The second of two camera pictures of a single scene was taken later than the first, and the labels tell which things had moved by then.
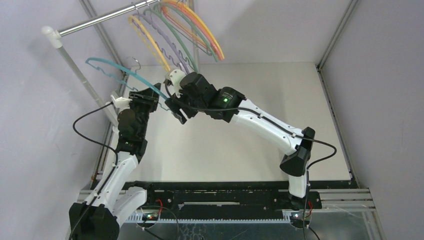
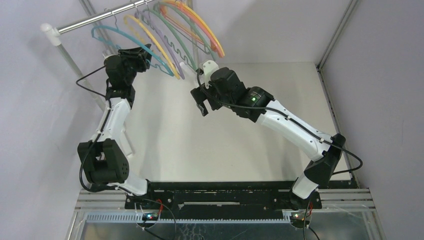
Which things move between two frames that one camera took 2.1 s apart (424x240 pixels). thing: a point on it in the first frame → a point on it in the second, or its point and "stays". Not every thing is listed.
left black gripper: [148, 97] → [140, 56]
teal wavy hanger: [176, 34] stays
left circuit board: [151, 216] stays
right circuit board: [298, 217] stays
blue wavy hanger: [130, 70] → [163, 66]
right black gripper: [174, 108] → [205, 98]
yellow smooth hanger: [190, 8] stays
